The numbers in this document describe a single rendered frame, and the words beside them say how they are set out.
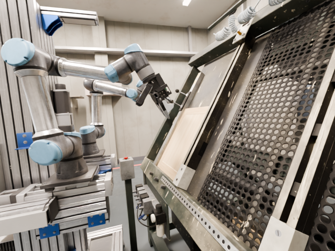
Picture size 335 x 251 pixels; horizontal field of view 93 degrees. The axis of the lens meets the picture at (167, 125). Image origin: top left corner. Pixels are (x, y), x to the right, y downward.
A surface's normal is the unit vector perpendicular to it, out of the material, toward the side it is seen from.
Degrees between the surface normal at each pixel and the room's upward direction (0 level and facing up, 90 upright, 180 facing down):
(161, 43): 90
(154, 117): 90
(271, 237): 57
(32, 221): 90
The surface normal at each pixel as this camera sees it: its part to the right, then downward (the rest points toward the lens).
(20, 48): 0.00, -0.05
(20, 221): 0.28, 0.06
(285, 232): -0.81, -0.47
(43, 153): 0.07, 0.21
